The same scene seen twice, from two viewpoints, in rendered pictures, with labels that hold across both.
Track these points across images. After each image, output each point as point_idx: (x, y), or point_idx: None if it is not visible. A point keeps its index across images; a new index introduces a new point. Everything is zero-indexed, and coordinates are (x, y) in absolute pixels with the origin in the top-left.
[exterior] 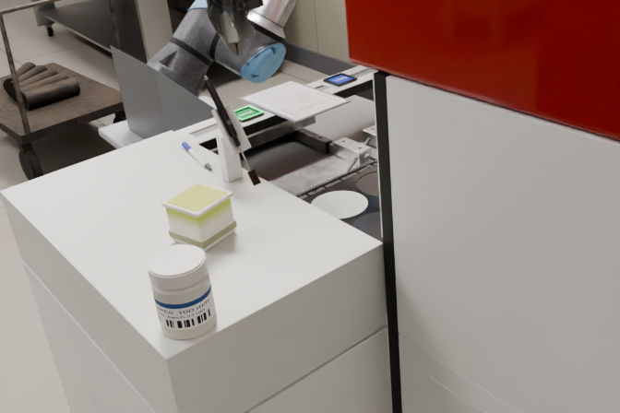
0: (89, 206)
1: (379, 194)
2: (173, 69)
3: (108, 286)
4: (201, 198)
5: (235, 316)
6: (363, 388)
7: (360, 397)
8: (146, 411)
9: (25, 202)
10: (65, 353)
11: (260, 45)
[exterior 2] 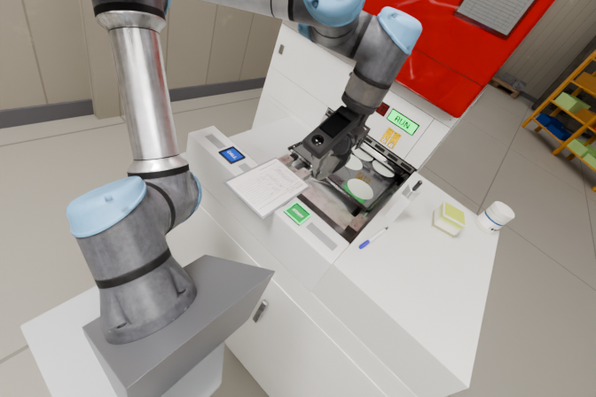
0: (449, 292)
1: (427, 156)
2: (189, 281)
3: (489, 259)
4: (455, 211)
5: (472, 213)
6: None
7: None
8: None
9: (467, 347)
10: None
11: (192, 180)
